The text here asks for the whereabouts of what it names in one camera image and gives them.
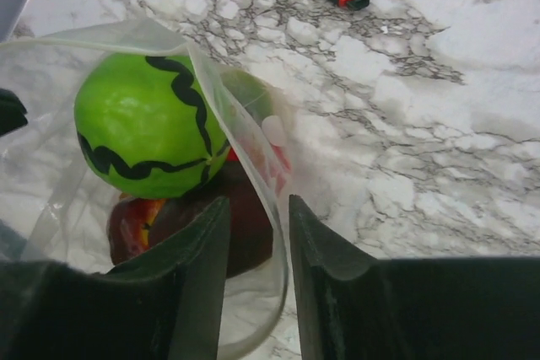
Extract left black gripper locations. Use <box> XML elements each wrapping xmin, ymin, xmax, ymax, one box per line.
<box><xmin>0</xmin><ymin>89</ymin><xmax>28</xmax><ymax>137</ymax></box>

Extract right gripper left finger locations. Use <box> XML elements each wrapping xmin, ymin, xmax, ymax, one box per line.
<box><xmin>1</xmin><ymin>220</ymin><xmax>230</xmax><ymax>359</ymax></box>

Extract green toy watermelon ball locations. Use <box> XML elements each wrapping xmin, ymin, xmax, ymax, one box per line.
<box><xmin>74</xmin><ymin>53</ymin><xmax>230</xmax><ymax>199</ymax></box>

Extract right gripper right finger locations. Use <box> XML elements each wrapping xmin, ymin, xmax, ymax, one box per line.
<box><xmin>289</xmin><ymin>196</ymin><xmax>539</xmax><ymax>359</ymax></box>

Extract clear zip top bag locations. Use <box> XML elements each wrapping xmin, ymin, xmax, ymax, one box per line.
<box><xmin>1</xmin><ymin>19</ymin><xmax>291</xmax><ymax>359</ymax></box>

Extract red toy bell pepper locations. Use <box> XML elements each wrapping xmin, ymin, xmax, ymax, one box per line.
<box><xmin>248</xmin><ymin>144</ymin><xmax>291</xmax><ymax>195</ymax></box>

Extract dark maroon toy beet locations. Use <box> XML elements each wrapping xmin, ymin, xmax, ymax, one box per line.
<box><xmin>107</xmin><ymin>162</ymin><xmax>274</xmax><ymax>278</ymax></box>

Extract green toy pepper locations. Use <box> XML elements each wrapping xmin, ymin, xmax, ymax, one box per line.
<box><xmin>221</xmin><ymin>69</ymin><xmax>273</xmax><ymax>124</ymax></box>

